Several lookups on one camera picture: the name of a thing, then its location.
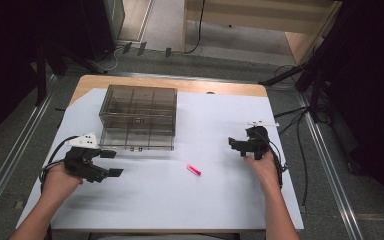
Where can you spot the metal floor rail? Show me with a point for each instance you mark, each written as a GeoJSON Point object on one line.
{"type": "Point", "coordinates": [13, 156]}
{"type": "Point", "coordinates": [333, 180]}

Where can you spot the light wooden cabinet frame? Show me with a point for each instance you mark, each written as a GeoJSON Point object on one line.
{"type": "Point", "coordinates": [263, 16]}

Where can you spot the black tripod stand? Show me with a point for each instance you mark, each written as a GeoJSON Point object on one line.
{"type": "Point", "coordinates": [313, 66]}

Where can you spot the black metal stand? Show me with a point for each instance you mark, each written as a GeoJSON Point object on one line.
{"type": "Point", "coordinates": [41, 73]}

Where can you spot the person's left hand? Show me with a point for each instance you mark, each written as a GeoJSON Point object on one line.
{"type": "Point", "coordinates": [58, 183]}

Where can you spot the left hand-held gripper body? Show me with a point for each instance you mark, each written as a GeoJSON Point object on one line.
{"type": "Point", "coordinates": [80, 163]}

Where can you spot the person's right hand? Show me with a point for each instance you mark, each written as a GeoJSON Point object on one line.
{"type": "Point", "coordinates": [266, 171]}

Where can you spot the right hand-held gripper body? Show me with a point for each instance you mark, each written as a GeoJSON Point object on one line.
{"type": "Point", "coordinates": [258, 143]}

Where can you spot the pink marker pen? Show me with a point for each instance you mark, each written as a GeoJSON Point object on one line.
{"type": "Point", "coordinates": [193, 170]}

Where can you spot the clear smoky plastic drawer box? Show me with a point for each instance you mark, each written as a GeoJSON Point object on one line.
{"type": "Point", "coordinates": [138, 115]}

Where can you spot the white paper table cover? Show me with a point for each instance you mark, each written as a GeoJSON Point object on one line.
{"type": "Point", "coordinates": [193, 200]}

